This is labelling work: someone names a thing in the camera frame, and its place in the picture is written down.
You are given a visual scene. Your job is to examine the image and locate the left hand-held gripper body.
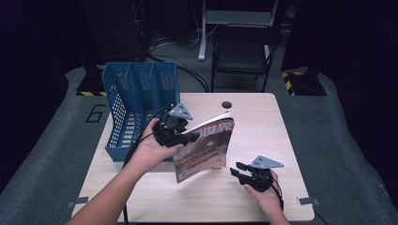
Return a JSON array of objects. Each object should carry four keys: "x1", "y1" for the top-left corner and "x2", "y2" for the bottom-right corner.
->
[{"x1": 153, "y1": 102, "x2": 194, "y2": 148}]

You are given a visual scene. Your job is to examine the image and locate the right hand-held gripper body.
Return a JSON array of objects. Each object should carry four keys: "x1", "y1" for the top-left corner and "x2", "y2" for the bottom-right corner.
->
[{"x1": 238, "y1": 155, "x2": 285, "y2": 192}]

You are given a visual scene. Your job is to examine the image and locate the red cover magazine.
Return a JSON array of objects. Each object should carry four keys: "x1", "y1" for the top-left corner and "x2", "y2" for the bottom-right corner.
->
[{"x1": 173, "y1": 112, "x2": 236, "y2": 185}]

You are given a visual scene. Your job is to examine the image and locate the blue plastic file rack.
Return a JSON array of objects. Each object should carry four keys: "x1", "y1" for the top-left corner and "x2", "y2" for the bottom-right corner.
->
[{"x1": 101, "y1": 61, "x2": 182, "y2": 163}]

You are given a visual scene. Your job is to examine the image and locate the person's right hand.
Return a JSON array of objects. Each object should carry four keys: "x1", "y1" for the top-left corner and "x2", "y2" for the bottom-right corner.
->
[{"x1": 243, "y1": 171, "x2": 283, "y2": 214}]

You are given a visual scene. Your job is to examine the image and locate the person's left hand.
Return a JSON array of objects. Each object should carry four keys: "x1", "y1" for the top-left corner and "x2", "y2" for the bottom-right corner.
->
[{"x1": 128, "y1": 118, "x2": 185, "y2": 174}]

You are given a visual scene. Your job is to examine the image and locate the black striped stand base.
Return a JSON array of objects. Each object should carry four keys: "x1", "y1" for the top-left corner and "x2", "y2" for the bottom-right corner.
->
[
  {"x1": 75, "y1": 62, "x2": 108, "y2": 98},
  {"x1": 281, "y1": 68, "x2": 328, "y2": 97}
]

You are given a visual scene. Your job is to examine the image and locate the black folding chair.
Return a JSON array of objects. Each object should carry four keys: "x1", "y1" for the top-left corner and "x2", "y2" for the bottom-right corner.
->
[{"x1": 210, "y1": 25, "x2": 283, "y2": 93}]

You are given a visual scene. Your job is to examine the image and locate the dark equipment rack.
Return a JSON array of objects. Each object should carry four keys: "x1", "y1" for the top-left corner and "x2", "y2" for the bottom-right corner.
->
[{"x1": 79, "y1": 0, "x2": 148, "y2": 65}]

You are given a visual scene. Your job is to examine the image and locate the left hand-held gripper cable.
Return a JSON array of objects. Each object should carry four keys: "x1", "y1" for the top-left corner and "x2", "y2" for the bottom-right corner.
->
[{"x1": 122, "y1": 105, "x2": 174, "y2": 225}]

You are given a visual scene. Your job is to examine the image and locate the hand-held gripper cable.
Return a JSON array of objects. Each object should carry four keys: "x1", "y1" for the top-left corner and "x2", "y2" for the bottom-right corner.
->
[
  {"x1": 122, "y1": 105, "x2": 174, "y2": 225},
  {"x1": 270, "y1": 182, "x2": 330, "y2": 225}
]

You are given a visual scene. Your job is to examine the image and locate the right hand-held gripper cable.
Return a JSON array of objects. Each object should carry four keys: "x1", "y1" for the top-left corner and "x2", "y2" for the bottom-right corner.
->
[{"x1": 270, "y1": 182, "x2": 330, "y2": 225}]

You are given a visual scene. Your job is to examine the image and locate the grey table bracket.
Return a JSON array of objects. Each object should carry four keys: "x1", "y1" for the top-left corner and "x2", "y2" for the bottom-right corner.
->
[
  {"x1": 298, "y1": 197, "x2": 321, "y2": 206},
  {"x1": 65, "y1": 196, "x2": 90, "y2": 210}
]

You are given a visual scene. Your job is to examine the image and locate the black floor cables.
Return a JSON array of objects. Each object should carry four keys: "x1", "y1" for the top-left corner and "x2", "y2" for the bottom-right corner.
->
[{"x1": 145, "y1": 36, "x2": 210, "y2": 93}]

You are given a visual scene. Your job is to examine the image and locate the white metal stand frame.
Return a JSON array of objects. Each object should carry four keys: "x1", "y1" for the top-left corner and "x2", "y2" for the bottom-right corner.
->
[{"x1": 197, "y1": 0, "x2": 280, "y2": 62}]

